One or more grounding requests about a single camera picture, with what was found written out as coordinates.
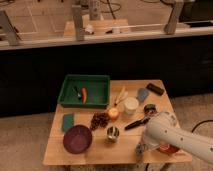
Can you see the black rectangular box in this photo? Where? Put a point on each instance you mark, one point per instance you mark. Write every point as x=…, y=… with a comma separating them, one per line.
x=155, y=89

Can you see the green sponge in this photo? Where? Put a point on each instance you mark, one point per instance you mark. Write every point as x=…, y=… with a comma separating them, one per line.
x=67, y=122

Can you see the bunch of dark grapes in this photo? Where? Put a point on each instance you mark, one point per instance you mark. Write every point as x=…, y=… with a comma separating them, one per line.
x=99, y=120

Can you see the red plate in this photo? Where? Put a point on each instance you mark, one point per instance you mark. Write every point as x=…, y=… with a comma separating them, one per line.
x=168, y=149

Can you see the orange carrot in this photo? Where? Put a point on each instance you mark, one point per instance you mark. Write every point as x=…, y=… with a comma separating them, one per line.
x=84, y=95

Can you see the grey railing post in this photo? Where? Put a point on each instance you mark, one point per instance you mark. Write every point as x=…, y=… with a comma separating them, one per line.
x=78, y=22
x=170, y=27

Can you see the green plastic tray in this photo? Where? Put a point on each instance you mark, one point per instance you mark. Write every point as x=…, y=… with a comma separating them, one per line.
x=98, y=91

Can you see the orange fruit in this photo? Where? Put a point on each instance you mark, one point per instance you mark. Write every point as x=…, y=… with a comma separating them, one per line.
x=113, y=113

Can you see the wooden table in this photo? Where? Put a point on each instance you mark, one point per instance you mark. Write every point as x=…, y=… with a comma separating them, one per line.
x=101, y=150

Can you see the yellow banana peel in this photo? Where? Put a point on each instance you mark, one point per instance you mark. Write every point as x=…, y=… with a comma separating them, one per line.
x=121, y=96

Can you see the white round container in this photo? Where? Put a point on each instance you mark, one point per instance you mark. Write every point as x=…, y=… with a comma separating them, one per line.
x=130, y=105

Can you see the small metal cup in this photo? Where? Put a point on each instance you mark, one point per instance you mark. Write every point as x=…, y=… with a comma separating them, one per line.
x=113, y=133

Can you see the blue-grey towel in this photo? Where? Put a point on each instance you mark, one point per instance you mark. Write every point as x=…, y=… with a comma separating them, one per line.
x=142, y=94

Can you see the purple bowl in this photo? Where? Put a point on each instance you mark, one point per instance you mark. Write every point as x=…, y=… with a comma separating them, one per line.
x=77, y=139

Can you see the dark marker in tray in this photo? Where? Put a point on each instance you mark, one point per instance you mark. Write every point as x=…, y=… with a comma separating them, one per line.
x=79, y=96

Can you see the middle grey railing post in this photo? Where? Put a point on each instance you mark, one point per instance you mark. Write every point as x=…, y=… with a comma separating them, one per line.
x=78, y=22

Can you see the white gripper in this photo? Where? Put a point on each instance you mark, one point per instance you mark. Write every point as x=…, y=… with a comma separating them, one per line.
x=143, y=145

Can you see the right grey railing post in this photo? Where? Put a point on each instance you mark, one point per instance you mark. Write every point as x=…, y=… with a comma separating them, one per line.
x=170, y=27

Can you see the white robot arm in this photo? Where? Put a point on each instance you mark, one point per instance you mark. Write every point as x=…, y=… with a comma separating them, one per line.
x=162, y=128

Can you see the black-handled ladle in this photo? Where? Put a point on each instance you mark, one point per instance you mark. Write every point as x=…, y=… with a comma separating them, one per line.
x=149, y=111

